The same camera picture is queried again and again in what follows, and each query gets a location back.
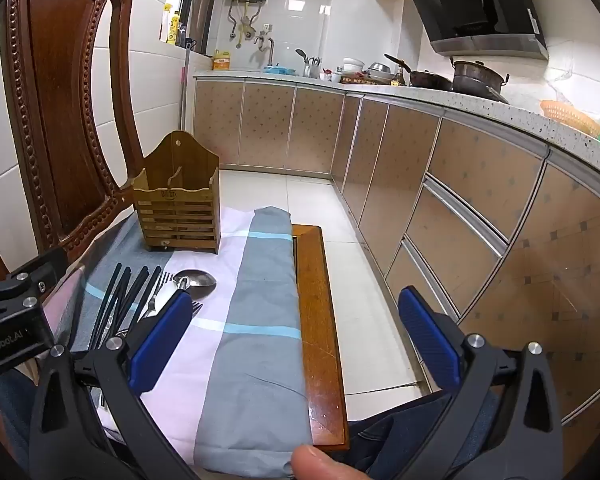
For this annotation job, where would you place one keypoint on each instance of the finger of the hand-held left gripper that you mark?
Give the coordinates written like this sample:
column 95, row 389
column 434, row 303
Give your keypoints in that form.
column 35, row 272

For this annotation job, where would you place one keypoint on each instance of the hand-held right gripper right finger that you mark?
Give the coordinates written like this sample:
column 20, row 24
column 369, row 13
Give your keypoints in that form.
column 427, row 335

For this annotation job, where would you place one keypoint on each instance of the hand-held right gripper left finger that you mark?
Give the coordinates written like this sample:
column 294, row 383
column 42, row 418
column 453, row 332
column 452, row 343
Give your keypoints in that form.
column 161, row 340

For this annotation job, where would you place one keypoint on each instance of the metal spoon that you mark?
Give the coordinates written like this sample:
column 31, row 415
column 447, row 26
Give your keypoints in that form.
column 197, row 281

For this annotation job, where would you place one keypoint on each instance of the wooden utensil holder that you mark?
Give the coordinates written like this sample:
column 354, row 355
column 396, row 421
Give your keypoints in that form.
column 177, row 210

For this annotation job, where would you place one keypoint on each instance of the person's right hand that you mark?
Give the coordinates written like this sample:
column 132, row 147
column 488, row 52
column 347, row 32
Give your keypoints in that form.
column 325, row 464

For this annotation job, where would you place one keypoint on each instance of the person's blue jeans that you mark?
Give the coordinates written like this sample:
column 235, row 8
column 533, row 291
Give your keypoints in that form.
column 405, row 435

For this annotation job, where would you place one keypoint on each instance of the striped grey pink cloth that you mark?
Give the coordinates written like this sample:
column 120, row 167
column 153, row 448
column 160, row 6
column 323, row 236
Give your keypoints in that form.
column 260, row 310

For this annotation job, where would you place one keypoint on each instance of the beige kitchen base cabinets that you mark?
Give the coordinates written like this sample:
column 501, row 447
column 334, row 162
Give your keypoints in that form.
column 395, row 170

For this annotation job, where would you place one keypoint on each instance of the speckled kitchen countertop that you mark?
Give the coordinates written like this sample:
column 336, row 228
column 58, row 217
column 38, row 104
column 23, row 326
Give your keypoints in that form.
column 505, row 112

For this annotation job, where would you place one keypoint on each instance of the dark wok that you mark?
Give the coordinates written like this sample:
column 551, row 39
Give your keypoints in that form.
column 430, row 80

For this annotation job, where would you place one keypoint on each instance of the orange plastic basket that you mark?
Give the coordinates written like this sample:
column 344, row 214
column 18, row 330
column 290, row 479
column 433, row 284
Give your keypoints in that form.
column 570, row 117

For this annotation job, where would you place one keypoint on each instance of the dark cooking pot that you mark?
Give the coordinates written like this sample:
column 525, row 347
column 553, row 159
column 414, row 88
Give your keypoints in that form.
column 477, row 77

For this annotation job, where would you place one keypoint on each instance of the metal bowl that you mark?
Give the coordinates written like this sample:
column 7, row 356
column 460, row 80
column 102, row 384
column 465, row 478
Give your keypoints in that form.
column 380, row 71

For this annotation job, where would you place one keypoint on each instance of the stack of white bowls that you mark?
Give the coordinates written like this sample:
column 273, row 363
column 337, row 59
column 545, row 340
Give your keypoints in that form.
column 353, row 66

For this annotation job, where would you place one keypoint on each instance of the yellow bottle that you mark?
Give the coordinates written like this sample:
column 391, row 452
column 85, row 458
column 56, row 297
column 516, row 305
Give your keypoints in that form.
column 170, row 25

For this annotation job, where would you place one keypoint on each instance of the countertop cutlery cup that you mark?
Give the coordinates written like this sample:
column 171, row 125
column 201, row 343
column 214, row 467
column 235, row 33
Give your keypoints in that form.
column 310, row 67

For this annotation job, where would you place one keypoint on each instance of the metal kitchen faucet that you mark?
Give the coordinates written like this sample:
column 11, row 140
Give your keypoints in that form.
column 265, row 44

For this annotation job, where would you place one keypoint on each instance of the kitchen window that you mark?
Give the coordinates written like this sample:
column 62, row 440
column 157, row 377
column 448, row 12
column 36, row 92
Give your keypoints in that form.
column 200, row 0

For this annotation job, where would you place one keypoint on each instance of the water heater pipework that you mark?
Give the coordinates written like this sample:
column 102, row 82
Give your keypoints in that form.
column 245, row 22

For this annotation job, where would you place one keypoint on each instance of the black range hood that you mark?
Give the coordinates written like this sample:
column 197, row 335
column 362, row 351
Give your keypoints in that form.
column 460, row 5

